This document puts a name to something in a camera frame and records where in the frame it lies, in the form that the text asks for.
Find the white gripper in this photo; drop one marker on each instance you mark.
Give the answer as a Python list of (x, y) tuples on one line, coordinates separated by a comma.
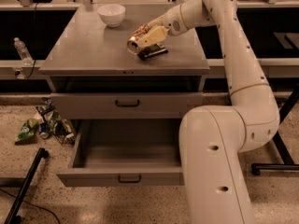
[(171, 22)]

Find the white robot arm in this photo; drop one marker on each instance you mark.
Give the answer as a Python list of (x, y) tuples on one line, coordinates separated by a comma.
[(212, 136)]

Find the closed grey upper drawer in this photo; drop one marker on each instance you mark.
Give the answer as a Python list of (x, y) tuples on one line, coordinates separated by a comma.
[(125, 105)]

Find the grey drawer cabinet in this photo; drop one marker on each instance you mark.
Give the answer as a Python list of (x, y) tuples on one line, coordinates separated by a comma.
[(90, 57)]

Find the open grey middle drawer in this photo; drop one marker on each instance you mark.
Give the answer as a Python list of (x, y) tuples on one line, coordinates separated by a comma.
[(125, 152)]

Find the blue soda can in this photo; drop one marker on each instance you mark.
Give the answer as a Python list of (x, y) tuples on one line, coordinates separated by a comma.
[(44, 130)]

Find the dark snack bar packet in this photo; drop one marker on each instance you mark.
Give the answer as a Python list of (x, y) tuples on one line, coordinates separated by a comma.
[(152, 51)]

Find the white ceramic bowl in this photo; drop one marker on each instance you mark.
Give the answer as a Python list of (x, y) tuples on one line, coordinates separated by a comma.
[(111, 15)]

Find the clear plastic water bottle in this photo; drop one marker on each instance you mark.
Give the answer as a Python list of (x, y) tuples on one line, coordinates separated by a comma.
[(23, 52)]

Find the green chip bag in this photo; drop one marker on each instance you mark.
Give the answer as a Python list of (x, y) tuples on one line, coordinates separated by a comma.
[(27, 132)]

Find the black stand base right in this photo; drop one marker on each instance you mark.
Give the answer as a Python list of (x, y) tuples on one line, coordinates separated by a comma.
[(287, 162)]

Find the black stand leg left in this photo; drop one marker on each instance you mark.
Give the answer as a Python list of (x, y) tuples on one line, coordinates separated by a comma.
[(22, 183)]

